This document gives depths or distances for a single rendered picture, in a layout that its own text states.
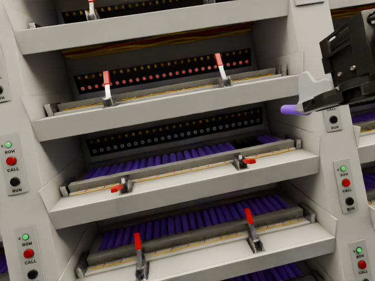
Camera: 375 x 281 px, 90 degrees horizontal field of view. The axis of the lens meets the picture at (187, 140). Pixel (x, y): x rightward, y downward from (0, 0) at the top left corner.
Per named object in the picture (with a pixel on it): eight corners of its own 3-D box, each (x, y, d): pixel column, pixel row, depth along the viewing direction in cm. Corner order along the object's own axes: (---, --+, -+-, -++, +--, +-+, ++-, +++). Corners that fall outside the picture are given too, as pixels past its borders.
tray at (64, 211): (318, 173, 44) (321, 135, 41) (54, 229, 40) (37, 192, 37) (272, 146, 63) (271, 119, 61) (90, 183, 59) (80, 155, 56)
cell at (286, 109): (285, 102, 37) (309, 102, 31) (290, 110, 38) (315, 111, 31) (278, 108, 37) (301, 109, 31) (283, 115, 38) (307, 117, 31)
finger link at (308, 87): (291, 82, 33) (341, 55, 24) (298, 115, 32) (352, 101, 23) (275, 85, 32) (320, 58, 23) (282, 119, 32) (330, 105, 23)
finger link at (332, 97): (321, 97, 28) (391, 72, 19) (323, 108, 28) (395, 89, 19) (292, 102, 27) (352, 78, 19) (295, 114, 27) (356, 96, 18)
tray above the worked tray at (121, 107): (303, 93, 44) (305, 28, 40) (38, 142, 40) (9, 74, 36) (260, 91, 64) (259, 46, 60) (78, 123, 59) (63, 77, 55)
